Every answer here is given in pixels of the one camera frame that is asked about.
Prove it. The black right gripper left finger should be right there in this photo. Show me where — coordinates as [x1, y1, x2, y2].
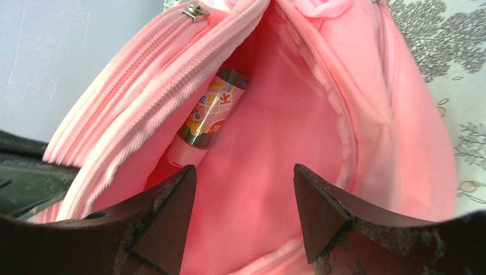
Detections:
[1, 165, 197, 274]

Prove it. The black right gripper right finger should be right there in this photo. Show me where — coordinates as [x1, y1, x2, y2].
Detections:
[293, 164, 485, 274]

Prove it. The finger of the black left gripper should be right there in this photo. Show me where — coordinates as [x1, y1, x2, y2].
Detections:
[1, 131, 80, 218]

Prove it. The pink student backpack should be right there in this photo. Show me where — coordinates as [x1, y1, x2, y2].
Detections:
[33, 1, 456, 274]

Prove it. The floral table mat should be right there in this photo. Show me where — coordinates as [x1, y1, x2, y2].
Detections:
[387, 1, 485, 215]

